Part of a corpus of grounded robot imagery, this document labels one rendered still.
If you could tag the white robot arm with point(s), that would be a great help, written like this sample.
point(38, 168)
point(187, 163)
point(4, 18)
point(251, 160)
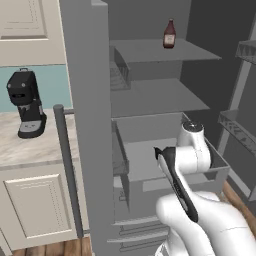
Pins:
point(213, 223)

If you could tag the grey fridge drawer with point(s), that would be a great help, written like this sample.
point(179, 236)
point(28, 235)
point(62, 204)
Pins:
point(143, 160)

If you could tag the grey fridge shelf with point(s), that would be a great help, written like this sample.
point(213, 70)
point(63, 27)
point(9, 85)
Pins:
point(156, 96)
point(160, 53)

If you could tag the clear fridge door bin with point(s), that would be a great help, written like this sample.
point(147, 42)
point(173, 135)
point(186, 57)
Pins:
point(248, 51)
point(119, 71)

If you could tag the grey fridge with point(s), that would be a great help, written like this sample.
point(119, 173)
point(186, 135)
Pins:
point(146, 20)

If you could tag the grey fridge door with shelves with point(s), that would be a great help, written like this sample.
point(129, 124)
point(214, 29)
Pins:
point(245, 90)

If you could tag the dark red sauce bottle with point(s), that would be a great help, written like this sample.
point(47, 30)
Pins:
point(169, 35)

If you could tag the black coffee machine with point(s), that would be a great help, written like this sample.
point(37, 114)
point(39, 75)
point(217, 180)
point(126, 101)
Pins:
point(25, 96)

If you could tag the beige base cupboard door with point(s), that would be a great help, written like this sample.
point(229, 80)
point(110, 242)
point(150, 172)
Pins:
point(36, 203)

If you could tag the beige wall cupboard door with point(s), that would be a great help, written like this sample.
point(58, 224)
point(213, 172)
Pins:
point(26, 26)

